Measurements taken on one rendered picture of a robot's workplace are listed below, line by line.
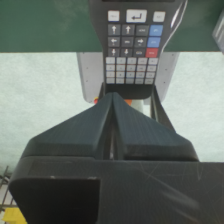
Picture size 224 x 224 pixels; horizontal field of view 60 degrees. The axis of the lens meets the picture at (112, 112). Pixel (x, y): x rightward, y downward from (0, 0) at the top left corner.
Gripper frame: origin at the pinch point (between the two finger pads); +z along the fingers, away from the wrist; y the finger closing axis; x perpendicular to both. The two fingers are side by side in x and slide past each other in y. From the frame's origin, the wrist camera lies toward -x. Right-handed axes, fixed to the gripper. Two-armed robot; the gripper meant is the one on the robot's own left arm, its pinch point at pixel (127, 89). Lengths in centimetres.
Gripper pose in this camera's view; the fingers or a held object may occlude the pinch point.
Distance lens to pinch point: 27.7
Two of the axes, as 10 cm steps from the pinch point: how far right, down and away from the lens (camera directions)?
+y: -10.0, -0.2, 0.1
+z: 0.2, -9.9, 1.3
